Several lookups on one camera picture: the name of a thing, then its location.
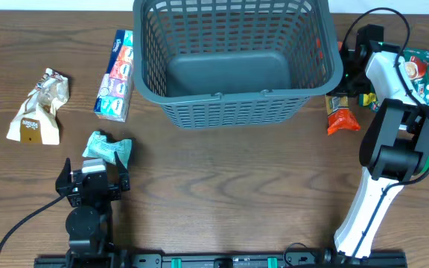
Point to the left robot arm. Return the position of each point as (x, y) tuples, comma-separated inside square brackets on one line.
[(90, 228)]

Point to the orange snack bar packet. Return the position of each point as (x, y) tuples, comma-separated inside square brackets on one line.
[(339, 115)]

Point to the beige paper snack bag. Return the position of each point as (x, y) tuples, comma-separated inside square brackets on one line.
[(35, 122)]

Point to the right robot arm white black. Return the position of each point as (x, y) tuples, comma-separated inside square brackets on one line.
[(396, 144)]

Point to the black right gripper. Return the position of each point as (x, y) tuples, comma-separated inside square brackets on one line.
[(349, 86)]

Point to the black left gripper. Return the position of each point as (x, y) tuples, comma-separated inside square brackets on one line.
[(93, 188)]

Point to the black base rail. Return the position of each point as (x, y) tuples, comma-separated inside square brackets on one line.
[(295, 258)]

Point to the light green crumpled packet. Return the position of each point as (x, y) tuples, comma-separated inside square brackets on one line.
[(98, 147)]

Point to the green Nescafe coffee pouch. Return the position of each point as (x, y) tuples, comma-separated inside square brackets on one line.
[(425, 72)]

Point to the colourful tissue pack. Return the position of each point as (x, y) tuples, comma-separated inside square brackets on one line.
[(113, 99)]

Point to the grey plastic basket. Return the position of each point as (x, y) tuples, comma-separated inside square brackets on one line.
[(217, 63)]

